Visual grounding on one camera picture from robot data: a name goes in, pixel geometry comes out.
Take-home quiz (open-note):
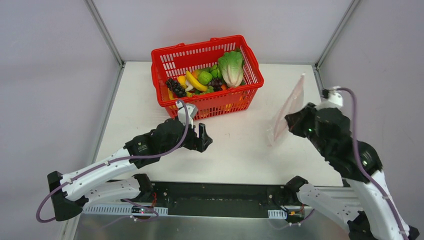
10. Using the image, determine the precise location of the clear zip top bag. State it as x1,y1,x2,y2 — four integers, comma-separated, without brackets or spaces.
266,73,306,147

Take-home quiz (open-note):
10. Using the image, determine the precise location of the green napa cabbage toy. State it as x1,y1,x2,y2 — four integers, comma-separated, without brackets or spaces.
217,51,244,88

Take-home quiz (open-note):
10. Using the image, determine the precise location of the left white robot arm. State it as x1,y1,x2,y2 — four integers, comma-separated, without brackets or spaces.
47,118,213,222

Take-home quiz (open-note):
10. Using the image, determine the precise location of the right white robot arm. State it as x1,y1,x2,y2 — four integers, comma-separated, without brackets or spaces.
283,103,420,240

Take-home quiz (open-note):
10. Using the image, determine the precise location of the dark purple grape bunch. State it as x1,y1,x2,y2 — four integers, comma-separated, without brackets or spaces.
165,78,187,98

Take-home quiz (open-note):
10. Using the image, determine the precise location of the white mushroom toy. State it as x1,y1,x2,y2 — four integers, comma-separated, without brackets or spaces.
185,80,194,92

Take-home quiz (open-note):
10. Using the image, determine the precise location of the yellow banana toy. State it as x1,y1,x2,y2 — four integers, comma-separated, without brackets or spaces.
185,71,208,92

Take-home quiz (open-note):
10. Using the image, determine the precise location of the small dark grape bunch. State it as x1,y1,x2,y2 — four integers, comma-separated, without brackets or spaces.
208,77,223,92

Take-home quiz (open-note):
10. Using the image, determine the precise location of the light green round vegetable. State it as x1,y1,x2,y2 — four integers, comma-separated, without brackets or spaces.
197,71,213,86

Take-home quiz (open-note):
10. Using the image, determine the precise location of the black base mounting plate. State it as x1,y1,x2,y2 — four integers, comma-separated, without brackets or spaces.
132,181,306,220

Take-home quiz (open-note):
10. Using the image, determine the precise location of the red plastic shopping basket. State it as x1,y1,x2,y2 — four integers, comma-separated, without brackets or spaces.
151,35,264,120

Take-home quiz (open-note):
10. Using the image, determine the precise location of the green bell pepper toy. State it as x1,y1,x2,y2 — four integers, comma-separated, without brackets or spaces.
209,64,223,79

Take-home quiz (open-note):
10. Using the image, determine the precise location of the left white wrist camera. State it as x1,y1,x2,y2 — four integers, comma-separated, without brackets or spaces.
176,99,198,126

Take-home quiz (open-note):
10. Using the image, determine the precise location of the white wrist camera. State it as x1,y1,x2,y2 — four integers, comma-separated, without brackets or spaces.
320,86,344,109
176,99,198,126

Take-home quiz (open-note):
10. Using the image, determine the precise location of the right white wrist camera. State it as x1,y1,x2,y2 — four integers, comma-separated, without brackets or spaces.
320,86,344,109

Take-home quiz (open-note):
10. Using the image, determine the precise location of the right aluminium frame post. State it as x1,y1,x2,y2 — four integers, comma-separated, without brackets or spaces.
315,0,362,71

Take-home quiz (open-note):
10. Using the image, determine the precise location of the aluminium frame post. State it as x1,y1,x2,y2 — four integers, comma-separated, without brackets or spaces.
84,0,125,68
315,0,362,71

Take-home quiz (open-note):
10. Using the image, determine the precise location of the left aluminium frame post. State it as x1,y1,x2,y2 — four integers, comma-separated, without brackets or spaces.
84,0,125,68

